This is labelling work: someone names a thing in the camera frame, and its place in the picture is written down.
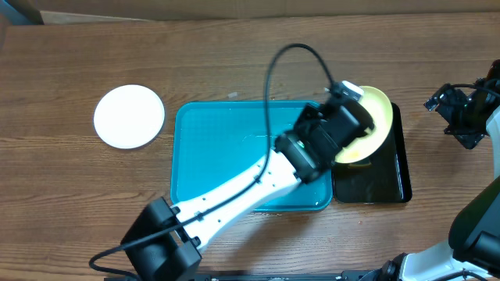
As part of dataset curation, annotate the yellow plate with stain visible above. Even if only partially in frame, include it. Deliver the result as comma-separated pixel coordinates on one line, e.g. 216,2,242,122
335,86,393,164

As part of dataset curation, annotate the white plate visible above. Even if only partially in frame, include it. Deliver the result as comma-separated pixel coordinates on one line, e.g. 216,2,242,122
93,84,166,150

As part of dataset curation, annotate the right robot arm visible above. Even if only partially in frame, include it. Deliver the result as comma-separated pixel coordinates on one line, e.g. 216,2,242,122
360,61,499,281

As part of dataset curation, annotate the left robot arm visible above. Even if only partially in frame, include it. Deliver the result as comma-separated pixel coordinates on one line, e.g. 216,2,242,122
121,105,345,280

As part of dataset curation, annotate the black rectangular water tray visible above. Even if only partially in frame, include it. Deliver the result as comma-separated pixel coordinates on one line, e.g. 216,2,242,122
332,103,413,204

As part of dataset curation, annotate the teal plastic tray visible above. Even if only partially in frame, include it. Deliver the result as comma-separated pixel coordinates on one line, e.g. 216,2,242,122
170,101,333,212

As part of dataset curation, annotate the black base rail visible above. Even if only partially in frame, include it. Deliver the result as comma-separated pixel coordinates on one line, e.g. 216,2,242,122
104,269,391,281

